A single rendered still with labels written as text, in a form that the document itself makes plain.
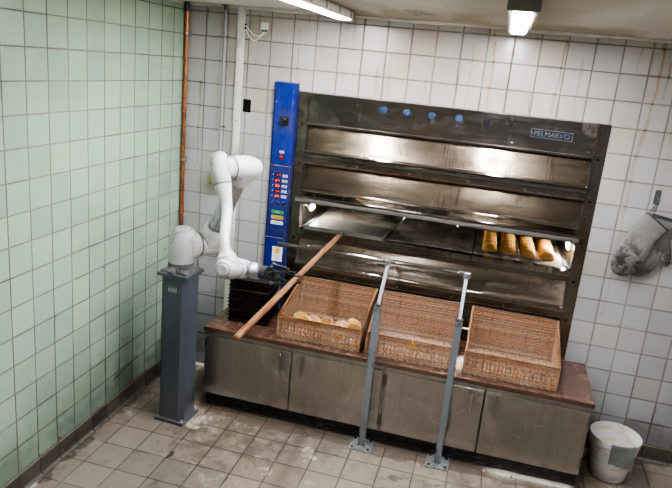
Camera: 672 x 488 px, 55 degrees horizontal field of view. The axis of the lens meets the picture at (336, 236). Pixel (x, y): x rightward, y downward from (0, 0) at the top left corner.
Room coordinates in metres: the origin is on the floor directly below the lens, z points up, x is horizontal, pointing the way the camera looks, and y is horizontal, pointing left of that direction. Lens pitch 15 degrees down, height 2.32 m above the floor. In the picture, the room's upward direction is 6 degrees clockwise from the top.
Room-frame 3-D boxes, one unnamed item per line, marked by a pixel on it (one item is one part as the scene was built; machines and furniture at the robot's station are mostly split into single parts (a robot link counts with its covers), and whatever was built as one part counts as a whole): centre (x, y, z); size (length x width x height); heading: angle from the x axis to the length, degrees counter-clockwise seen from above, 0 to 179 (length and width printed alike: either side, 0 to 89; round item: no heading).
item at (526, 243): (4.37, -1.28, 1.21); 0.61 x 0.48 x 0.06; 167
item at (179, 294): (3.69, 0.92, 0.50); 0.21 x 0.21 x 1.00; 74
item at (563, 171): (4.07, -0.61, 1.80); 1.79 x 0.11 x 0.19; 77
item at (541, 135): (4.10, -0.62, 1.99); 1.80 x 0.08 x 0.21; 77
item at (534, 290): (4.07, -0.61, 1.02); 1.79 x 0.11 x 0.19; 77
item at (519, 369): (3.67, -1.15, 0.72); 0.56 x 0.49 x 0.28; 77
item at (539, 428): (3.82, -0.44, 0.29); 2.42 x 0.56 x 0.58; 77
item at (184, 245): (3.69, 0.91, 1.17); 0.18 x 0.16 x 0.22; 134
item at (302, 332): (3.94, 0.00, 0.72); 0.56 x 0.49 x 0.28; 77
